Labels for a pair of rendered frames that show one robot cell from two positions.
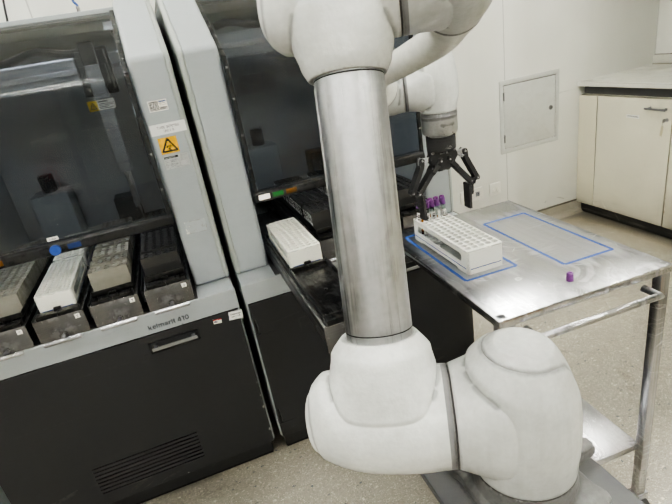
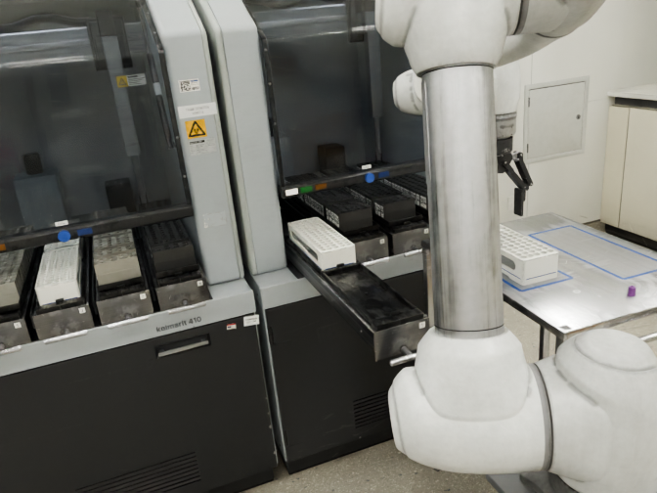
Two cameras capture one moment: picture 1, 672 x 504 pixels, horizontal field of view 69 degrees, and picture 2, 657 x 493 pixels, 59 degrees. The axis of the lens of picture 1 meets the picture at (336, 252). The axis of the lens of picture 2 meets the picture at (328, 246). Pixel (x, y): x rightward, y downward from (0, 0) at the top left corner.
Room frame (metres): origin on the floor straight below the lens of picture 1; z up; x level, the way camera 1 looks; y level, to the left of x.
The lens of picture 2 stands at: (-0.11, 0.19, 1.42)
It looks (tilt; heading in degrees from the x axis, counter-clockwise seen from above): 21 degrees down; 357
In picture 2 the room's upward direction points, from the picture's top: 6 degrees counter-clockwise
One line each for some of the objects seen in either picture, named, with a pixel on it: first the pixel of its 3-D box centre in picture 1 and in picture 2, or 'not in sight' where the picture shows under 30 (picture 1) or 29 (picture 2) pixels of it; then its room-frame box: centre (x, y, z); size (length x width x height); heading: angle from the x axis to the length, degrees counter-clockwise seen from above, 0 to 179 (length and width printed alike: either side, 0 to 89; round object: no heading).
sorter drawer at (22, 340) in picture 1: (27, 295); (13, 287); (1.54, 1.05, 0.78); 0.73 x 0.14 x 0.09; 16
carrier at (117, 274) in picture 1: (110, 276); (117, 269); (1.40, 0.69, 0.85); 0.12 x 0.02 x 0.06; 107
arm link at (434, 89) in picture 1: (430, 79); (491, 78); (1.26, -0.30, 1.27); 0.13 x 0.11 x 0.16; 80
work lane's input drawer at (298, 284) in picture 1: (312, 278); (345, 282); (1.29, 0.08, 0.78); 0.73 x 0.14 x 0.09; 16
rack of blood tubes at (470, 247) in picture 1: (454, 239); (503, 248); (1.22, -0.32, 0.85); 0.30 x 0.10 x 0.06; 14
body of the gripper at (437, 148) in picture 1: (441, 152); (496, 155); (1.25, -0.31, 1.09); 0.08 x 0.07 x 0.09; 104
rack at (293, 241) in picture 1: (292, 242); (320, 243); (1.46, 0.13, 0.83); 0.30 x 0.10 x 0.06; 16
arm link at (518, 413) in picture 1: (515, 403); (602, 406); (0.56, -0.22, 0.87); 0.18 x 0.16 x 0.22; 80
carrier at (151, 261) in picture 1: (161, 262); (174, 257); (1.44, 0.54, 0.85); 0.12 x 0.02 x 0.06; 106
